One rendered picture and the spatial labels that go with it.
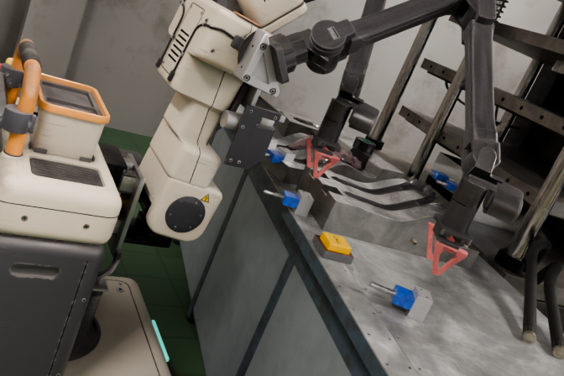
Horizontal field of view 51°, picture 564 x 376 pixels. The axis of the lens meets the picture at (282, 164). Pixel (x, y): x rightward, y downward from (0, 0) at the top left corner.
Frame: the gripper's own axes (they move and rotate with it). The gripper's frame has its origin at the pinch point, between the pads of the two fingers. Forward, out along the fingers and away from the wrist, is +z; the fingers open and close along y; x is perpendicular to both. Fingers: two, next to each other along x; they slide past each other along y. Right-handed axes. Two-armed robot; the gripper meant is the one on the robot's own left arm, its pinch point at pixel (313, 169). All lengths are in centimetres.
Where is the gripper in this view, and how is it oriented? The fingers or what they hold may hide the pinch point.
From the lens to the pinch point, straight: 155.8
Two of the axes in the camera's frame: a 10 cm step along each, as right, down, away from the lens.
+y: -1.6, -3.4, 9.3
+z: -3.7, 8.9, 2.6
